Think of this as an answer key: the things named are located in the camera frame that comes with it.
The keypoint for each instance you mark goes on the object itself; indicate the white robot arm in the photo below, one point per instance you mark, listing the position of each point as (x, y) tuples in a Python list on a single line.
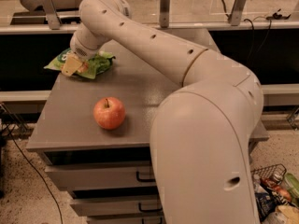
[(199, 137)]

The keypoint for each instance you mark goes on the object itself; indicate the red snack pack in basket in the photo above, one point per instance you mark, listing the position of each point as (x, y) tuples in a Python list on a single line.
[(277, 188)]

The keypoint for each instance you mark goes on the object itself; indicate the green can in basket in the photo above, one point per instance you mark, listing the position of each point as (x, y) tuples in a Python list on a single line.
[(291, 184)]

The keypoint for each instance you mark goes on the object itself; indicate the right metal bracket post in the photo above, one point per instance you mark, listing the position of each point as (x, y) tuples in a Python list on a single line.
[(236, 13)]

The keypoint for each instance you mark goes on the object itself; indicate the left metal bracket post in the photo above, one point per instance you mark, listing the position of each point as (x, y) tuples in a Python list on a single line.
[(53, 20)]

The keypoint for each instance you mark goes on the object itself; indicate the top drawer black handle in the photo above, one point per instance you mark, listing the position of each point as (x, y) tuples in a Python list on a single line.
[(144, 178)]

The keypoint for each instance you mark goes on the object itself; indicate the dark blue snack bag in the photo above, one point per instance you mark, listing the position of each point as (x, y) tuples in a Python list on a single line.
[(265, 204)]

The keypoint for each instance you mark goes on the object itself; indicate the clear plastic water bottle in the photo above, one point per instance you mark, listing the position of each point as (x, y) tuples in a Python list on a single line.
[(257, 184)]

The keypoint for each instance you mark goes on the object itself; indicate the middle drawer black handle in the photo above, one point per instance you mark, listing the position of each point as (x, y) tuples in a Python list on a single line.
[(149, 207)]

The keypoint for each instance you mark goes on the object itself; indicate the black wire basket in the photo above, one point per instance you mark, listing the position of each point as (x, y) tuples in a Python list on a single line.
[(285, 212)]

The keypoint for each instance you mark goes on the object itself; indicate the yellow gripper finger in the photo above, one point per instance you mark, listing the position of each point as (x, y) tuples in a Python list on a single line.
[(71, 65)]

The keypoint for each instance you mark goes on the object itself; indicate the grey drawer cabinet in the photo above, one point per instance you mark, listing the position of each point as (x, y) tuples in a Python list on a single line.
[(67, 122)]

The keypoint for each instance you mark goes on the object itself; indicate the green rice chip bag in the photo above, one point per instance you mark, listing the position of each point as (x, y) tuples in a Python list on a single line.
[(98, 64)]

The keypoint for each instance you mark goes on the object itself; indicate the drawer black handle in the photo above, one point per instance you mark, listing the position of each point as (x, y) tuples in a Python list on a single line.
[(156, 220), (144, 178), (149, 207)]

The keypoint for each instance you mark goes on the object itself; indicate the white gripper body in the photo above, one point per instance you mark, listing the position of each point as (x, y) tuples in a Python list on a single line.
[(81, 50)]

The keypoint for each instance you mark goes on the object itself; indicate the bottom drawer black handle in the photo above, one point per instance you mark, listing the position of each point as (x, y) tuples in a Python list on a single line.
[(156, 220)]

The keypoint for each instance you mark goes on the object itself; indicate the middle metal bracket post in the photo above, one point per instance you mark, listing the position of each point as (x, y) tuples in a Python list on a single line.
[(164, 13)]

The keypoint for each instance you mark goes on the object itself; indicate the red apple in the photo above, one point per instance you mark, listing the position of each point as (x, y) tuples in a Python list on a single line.
[(109, 113)]

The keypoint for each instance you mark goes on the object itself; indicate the metal bracket post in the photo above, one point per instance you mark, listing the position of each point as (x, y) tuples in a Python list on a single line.
[(164, 13), (53, 20), (236, 13)]

